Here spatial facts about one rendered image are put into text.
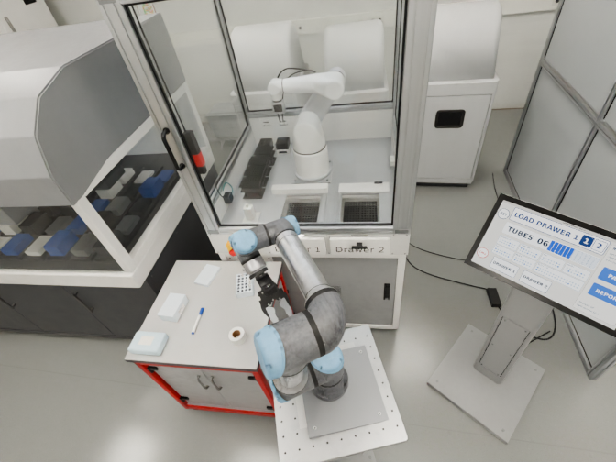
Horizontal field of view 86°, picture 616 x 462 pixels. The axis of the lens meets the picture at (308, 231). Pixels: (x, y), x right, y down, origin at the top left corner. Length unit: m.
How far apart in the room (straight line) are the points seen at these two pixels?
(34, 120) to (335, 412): 1.50
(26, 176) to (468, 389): 2.34
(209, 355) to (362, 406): 0.68
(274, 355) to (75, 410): 2.16
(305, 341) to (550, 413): 1.81
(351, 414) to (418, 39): 1.26
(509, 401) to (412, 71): 1.79
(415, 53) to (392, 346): 1.73
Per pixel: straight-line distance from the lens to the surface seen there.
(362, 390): 1.40
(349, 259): 1.77
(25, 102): 1.63
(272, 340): 0.78
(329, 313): 0.81
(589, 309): 1.49
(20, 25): 5.31
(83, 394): 2.85
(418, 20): 1.17
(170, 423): 2.44
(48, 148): 1.58
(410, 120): 1.28
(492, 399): 2.28
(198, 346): 1.64
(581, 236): 1.48
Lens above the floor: 2.08
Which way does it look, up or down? 44 degrees down
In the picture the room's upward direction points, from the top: 10 degrees counter-clockwise
